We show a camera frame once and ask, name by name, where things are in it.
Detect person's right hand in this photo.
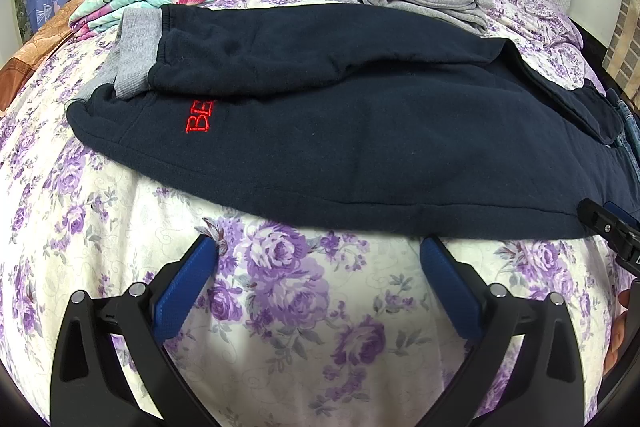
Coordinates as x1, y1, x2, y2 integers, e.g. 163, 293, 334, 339
603, 289, 630, 375

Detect brown satin pillow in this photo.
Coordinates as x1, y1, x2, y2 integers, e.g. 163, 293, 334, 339
0, 0, 85, 114

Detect blue jeans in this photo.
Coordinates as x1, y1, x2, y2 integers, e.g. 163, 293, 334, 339
615, 98, 640, 179

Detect navy blue sweatpants grey cuffs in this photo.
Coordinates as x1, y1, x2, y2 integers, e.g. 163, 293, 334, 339
66, 4, 639, 239

